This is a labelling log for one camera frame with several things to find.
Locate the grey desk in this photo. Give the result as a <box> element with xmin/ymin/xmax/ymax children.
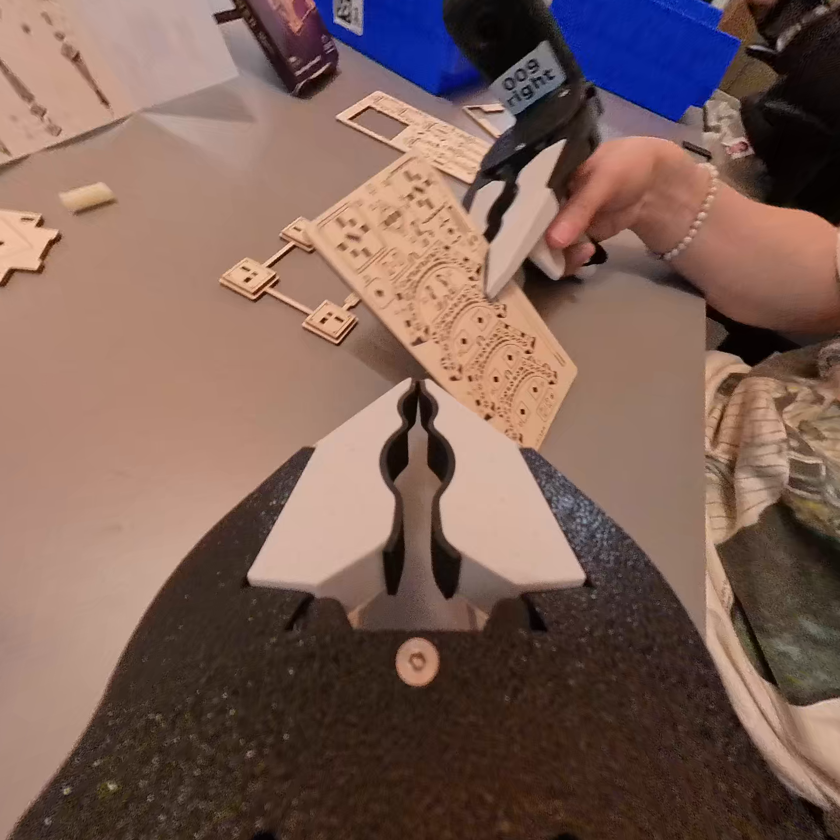
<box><xmin>0</xmin><ymin>29</ymin><xmax>711</xmax><ymax>840</ymax></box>

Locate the wooden frame with four squares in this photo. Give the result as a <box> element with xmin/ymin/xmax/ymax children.
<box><xmin>219</xmin><ymin>217</ymin><xmax>361</xmax><ymax>346</ymax></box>

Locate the emptied wooden puzzle sheet frame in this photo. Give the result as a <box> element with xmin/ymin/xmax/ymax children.
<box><xmin>335</xmin><ymin>91</ymin><xmax>494</xmax><ymax>185</ymax></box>

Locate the small wooden frame offcut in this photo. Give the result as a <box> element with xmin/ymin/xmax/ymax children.
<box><xmin>462</xmin><ymin>101</ymin><xmax>511</xmax><ymax>139</ymax></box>

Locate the stepped wooden puzzle piece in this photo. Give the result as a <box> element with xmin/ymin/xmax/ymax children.
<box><xmin>0</xmin><ymin>209</ymin><xmax>62</xmax><ymax>287</ymax></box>

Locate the person's right hand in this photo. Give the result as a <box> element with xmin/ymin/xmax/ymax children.
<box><xmin>545</xmin><ymin>138</ymin><xmax>718</xmax><ymax>277</ymax></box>

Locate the laser-cut wooden puzzle sheet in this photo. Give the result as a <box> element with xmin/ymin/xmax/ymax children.
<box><xmin>307</xmin><ymin>154</ymin><xmax>578</xmax><ymax>451</ymax></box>

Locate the pearl bracelet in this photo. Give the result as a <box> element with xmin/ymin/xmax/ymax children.
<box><xmin>659</xmin><ymin>162</ymin><xmax>721</xmax><ymax>262</ymax></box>

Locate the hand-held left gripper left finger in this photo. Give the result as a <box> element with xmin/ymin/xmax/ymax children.
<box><xmin>246</xmin><ymin>377</ymin><xmax>421</xmax><ymax>614</ymax></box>

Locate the person's patterned shirt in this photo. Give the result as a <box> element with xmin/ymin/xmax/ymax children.
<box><xmin>705</xmin><ymin>340</ymin><xmax>840</xmax><ymax>818</ymax></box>

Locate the black bag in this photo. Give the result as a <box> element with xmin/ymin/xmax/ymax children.
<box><xmin>740</xmin><ymin>0</ymin><xmax>840</xmax><ymax>225</ymax></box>

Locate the purple puzzle box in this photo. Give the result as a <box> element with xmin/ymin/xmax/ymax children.
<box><xmin>213</xmin><ymin>0</ymin><xmax>340</xmax><ymax>98</ymax></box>

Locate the paper instruction sheet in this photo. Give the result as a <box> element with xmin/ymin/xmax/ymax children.
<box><xmin>0</xmin><ymin>0</ymin><xmax>241</xmax><ymax>166</ymax></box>

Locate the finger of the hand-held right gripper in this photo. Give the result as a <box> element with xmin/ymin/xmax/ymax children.
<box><xmin>483</xmin><ymin>139</ymin><xmax>568</xmax><ymax>298</ymax></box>
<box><xmin>462</xmin><ymin>165</ymin><xmax>521</xmax><ymax>240</ymax></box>

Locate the person's right forearm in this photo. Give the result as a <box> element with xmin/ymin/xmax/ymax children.
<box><xmin>656</xmin><ymin>167</ymin><xmax>840</xmax><ymax>337</ymax></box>

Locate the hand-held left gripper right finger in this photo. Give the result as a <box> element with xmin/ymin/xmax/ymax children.
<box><xmin>417</xmin><ymin>379</ymin><xmax>587</xmax><ymax>618</ymax></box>

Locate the blue plastic bin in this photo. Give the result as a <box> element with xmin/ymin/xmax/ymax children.
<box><xmin>314</xmin><ymin>0</ymin><xmax>741</xmax><ymax>123</ymax></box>

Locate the pale wax block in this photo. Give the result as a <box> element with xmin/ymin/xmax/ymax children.
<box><xmin>58</xmin><ymin>182</ymin><xmax>117</xmax><ymax>215</ymax></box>

